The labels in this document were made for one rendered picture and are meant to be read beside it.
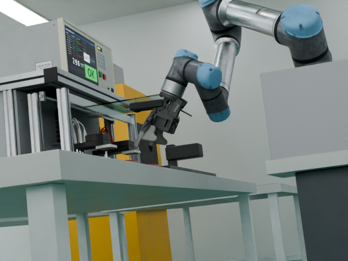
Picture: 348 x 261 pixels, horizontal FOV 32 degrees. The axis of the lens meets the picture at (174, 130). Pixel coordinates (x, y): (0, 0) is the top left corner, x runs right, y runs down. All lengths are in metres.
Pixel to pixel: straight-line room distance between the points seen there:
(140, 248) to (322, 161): 4.13
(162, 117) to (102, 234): 3.93
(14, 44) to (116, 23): 5.95
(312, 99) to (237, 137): 5.58
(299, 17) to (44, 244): 1.13
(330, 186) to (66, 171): 0.94
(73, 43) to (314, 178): 0.94
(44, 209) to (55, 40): 1.11
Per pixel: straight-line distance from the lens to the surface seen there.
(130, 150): 2.21
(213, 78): 1.85
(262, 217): 7.24
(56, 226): 1.02
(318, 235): 1.75
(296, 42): 1.86
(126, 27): 7.99
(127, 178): 1.26
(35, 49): 2.09
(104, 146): 1.98
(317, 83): 1.77
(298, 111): 1.76
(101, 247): 5.79
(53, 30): 2.08
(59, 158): 0.98
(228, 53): 2.13
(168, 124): 1.92
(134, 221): 5.66
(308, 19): 1.85
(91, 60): 2.23
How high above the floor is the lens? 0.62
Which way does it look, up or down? 8 degrees up
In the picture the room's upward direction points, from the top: 6 degrees counter-clockwise
